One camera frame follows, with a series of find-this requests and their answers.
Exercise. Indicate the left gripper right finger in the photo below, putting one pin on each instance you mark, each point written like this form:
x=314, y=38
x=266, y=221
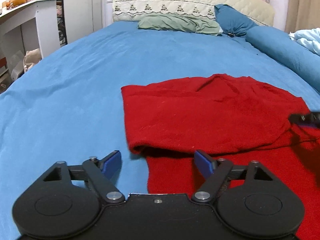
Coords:
x=247, y=201

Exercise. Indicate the beige bag on floor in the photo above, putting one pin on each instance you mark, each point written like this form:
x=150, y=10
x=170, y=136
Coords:
x=31, y=58

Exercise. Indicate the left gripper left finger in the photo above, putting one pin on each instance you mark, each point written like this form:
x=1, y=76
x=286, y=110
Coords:
x=68, y=199

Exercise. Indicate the blue bed sheet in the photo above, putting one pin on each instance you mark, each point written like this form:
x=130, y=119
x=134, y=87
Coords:
x=70, y=107

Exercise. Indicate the light blue blanket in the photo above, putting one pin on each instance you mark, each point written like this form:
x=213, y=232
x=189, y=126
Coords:
x=308, y=38

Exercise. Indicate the grey white wardrobe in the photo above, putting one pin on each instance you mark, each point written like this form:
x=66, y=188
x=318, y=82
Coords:
x=77, y=19

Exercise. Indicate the dark blue pillow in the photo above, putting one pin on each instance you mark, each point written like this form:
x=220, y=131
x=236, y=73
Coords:
x=232, y=22

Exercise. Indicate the white desk shelf unit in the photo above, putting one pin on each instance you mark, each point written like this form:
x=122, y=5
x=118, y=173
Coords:
x=27, y=27

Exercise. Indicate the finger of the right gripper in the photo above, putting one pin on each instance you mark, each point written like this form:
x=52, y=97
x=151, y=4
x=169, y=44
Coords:
x=311, y=119

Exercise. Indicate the green pillow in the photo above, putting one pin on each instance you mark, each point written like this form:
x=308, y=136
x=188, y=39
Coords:
x=175, y=22

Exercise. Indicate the cream quilted headboard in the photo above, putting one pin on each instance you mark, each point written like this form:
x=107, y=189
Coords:
x=133, y=10

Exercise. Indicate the blue rolled duvet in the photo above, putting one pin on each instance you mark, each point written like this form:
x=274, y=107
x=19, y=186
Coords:
x=278, y=45

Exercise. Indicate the beige curtain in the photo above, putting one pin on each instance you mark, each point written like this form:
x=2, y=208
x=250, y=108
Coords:
x=302, y=14

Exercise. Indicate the orange plush on desk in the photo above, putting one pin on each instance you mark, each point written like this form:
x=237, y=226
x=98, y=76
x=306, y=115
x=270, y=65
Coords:
x=14, y=3

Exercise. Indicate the red knit sweater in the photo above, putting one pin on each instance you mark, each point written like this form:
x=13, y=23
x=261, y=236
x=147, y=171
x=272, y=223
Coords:
x=236, y=118

